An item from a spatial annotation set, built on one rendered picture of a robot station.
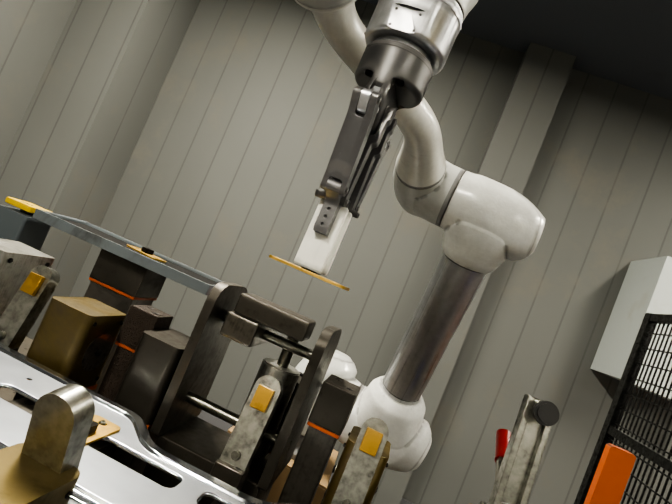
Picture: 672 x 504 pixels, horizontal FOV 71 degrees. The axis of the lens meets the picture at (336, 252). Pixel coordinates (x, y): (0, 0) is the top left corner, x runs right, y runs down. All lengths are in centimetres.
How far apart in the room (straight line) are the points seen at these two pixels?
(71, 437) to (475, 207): 78
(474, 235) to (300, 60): 283
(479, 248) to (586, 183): 255
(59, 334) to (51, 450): 35
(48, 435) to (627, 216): 341
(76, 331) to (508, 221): 76
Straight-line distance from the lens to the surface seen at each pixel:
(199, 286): 82
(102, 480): 53
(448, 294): 104
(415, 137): 82
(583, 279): 340
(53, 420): 42
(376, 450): 65
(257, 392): 64
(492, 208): 97
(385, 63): 48
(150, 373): 73
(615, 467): 70
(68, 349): 75
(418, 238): 319
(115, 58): 352
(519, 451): 67
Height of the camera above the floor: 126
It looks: 3 degrees up
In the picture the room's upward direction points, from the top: 23 degrees clockwise
